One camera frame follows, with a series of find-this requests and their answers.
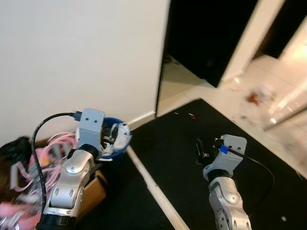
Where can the brown cardboard box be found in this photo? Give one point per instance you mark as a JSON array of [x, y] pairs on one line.
[[93, 191]]

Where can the dark fuzzy bundle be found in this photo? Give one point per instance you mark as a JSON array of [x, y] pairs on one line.
[[17, 148]]

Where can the red snack wrapper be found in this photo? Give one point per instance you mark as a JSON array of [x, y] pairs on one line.
[[254, 97]]

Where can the blue rubbish bin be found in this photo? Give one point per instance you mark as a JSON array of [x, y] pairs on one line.
[[120, 151]]

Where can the white paper trash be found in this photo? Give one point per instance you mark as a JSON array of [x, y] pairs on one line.
[[122, 134]]

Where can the long white strip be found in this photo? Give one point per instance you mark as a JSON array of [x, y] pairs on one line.
[[153, 187]]

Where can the black floor mat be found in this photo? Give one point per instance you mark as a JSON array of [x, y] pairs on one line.
[[182, 191]]

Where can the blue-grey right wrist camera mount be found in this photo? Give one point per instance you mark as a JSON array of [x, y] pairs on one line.
[[235, 143]]

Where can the white crumpled tissue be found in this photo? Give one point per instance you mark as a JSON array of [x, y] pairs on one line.
[[266, 92]]

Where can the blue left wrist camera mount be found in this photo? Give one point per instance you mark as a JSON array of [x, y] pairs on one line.
[[91, 124]]

